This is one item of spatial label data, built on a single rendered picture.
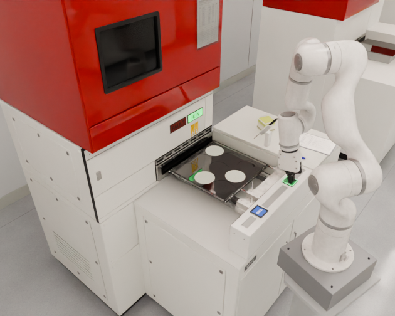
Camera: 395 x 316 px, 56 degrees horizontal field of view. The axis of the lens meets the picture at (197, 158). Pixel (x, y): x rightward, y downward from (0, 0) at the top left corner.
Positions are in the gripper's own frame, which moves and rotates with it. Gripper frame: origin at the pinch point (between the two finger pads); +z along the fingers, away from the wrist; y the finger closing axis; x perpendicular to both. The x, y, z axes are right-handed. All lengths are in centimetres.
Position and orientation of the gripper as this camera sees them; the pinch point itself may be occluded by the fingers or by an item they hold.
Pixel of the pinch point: (291, 178)
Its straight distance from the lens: 175.4
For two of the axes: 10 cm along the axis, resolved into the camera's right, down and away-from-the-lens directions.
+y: 7.5, 2.0, -6.3
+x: 6.5, -4.4, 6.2
